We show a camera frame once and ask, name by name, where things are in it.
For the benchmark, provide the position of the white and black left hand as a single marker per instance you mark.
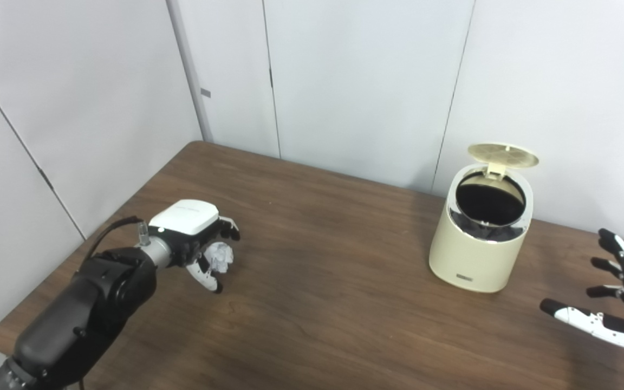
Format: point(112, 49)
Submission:
point(187, 216)

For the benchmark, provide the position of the white paper ball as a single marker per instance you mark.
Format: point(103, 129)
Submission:
point(221, 258)

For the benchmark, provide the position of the cream round bin lid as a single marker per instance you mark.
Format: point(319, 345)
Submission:
point(501, 154)

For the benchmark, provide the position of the black bin liner bag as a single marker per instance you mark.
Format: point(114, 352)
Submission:
point(488, 206)

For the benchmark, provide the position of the cream-colored bin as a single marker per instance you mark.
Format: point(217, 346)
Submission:
point(469, 254)

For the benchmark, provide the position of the grey wall trim strip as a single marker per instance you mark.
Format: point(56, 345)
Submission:
point(190, 76)

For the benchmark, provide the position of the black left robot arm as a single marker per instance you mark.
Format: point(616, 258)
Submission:
point(84, 309)

